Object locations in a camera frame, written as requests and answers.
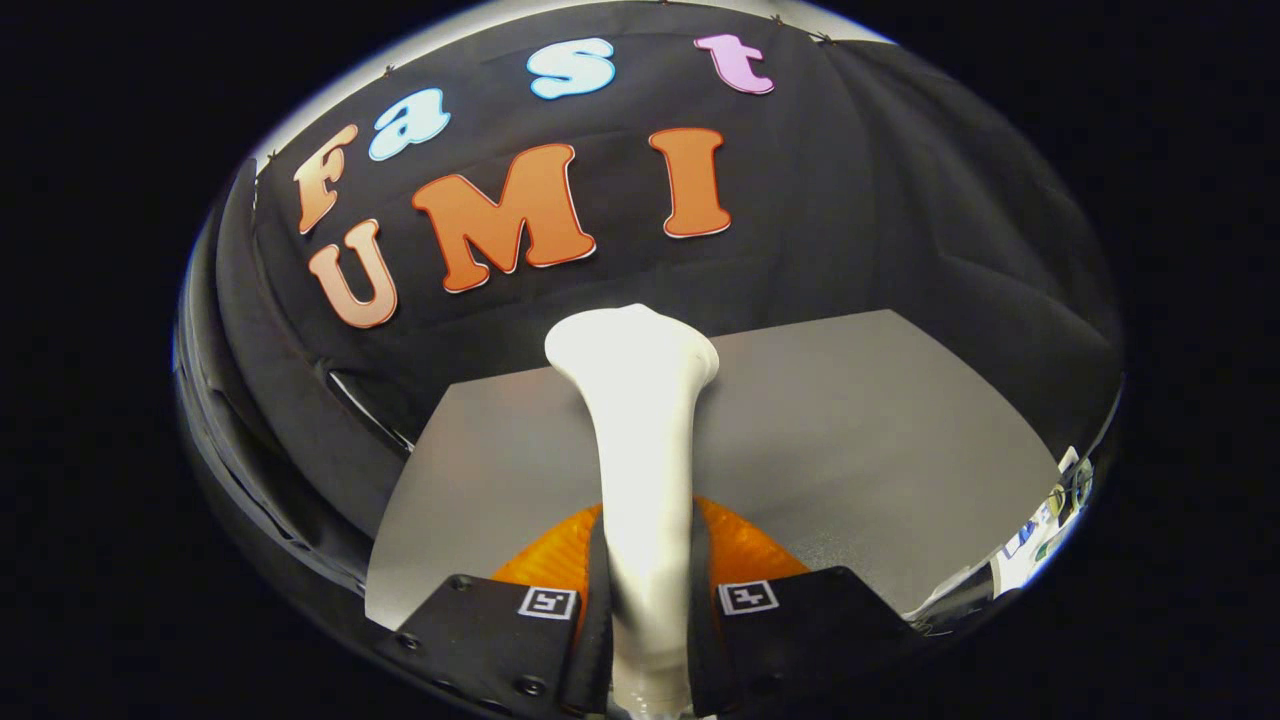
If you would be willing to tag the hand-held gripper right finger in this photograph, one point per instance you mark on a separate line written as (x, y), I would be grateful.
(810, 630)

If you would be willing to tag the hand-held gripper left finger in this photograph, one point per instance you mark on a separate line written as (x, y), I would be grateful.
(490, 630)

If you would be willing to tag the white side desk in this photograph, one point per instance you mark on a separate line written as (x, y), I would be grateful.
(1035, 550)

